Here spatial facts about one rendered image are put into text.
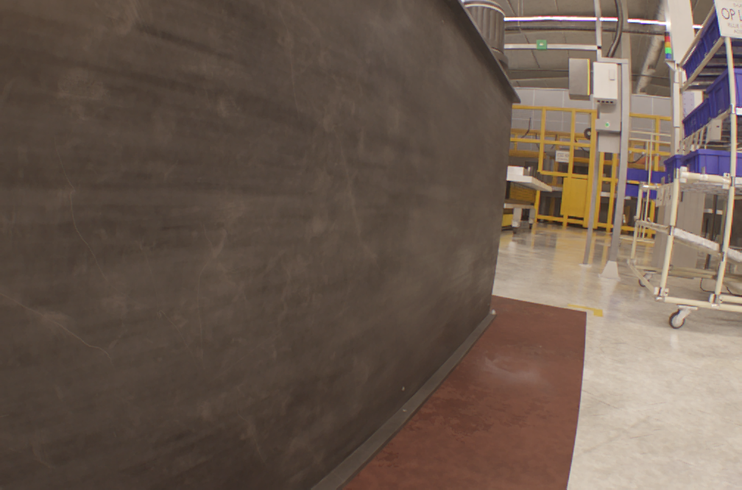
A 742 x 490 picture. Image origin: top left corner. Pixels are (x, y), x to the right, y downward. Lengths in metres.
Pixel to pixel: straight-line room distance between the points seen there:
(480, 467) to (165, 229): 0.67
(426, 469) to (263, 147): 0.61
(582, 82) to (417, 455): 2.85
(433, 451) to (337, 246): 0.47
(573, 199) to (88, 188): 10.31
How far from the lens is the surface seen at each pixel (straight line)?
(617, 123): 3.20
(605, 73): 3.21
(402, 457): 0.78
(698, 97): 4.19
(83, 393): 0.33
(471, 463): 0.80
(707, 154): 2.16
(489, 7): 1.60
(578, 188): 10.41
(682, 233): 2.02
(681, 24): 4.43
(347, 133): 0.50
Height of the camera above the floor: 0.49
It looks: 4 degrees down
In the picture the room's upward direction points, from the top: 6 degrees clockwise
